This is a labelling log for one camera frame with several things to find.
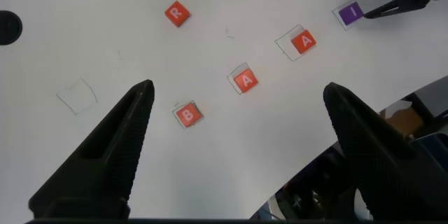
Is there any dark robot base torso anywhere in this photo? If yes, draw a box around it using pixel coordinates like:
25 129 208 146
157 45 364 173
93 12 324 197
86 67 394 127
250 75 448 221

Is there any black table grommet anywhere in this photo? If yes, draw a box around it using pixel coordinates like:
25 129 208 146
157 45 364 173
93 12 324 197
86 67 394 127
0 10 24 46

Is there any orange R letter block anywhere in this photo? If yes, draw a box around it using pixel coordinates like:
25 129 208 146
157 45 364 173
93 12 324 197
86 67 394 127
164 0 192 28

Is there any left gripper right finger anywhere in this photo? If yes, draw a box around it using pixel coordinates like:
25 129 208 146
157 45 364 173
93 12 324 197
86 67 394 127
322 81 448 221

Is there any purple I letter block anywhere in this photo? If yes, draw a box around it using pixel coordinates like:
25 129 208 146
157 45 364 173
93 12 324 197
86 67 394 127
337 1 365 27

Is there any orange B letter block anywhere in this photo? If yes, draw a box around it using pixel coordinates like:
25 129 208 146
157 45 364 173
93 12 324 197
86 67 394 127
174 102 204 129

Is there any orange A letter block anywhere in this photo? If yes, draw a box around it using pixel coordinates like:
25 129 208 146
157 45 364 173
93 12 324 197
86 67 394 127
232 68 260 95
290 29 317 55

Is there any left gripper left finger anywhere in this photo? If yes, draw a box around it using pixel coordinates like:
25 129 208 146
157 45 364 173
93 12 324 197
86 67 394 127
28 79 155 220

